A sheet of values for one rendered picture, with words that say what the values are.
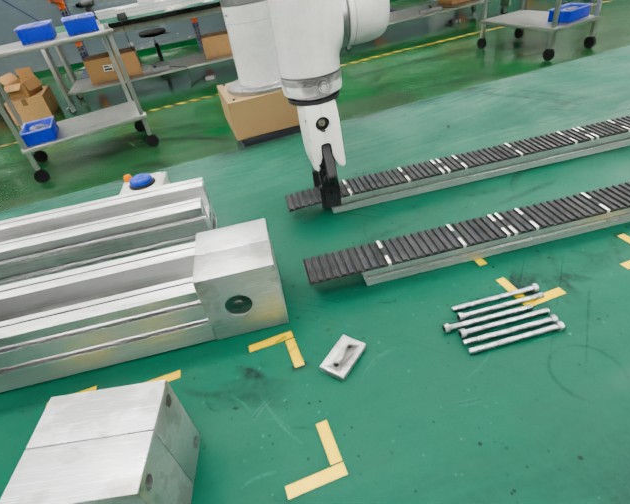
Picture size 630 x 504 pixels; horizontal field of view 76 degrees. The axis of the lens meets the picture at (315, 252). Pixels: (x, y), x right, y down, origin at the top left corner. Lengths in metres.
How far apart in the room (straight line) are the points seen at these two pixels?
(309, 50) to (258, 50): 0.51
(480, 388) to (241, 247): 0.30
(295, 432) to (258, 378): 0.08
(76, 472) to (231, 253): 0.25
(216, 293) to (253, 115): 0.66
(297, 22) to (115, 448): 0.48
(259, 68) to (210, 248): 0.66
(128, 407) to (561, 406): 0.38
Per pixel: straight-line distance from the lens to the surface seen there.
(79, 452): 0.37
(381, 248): 0.54
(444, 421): 0.42
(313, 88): 0.58
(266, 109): 1.06
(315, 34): 0.57
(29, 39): 3.62
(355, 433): 0.41
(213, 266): 0.47
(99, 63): 5.46
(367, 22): 0.59
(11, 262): 0.73
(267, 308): 0.49
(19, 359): 0.57
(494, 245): 0.59
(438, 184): 0.73
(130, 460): 0.35
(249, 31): 1.07
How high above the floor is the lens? 1.15
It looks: 37 degrees down
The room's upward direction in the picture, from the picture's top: 10 degrees counter-clockwise
